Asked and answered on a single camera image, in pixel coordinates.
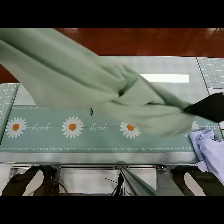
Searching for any pale green shirt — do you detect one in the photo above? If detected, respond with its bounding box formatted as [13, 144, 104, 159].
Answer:
[0, 28, 201, 138]

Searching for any light blue garment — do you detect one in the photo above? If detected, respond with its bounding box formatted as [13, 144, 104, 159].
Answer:
[188, 129, 224, 186]

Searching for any black cable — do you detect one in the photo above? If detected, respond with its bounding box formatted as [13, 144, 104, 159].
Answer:
[110, 171, 126, 197]

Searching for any silver frame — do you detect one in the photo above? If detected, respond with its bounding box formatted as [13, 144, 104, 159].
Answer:
[0, 151, 224, 197]

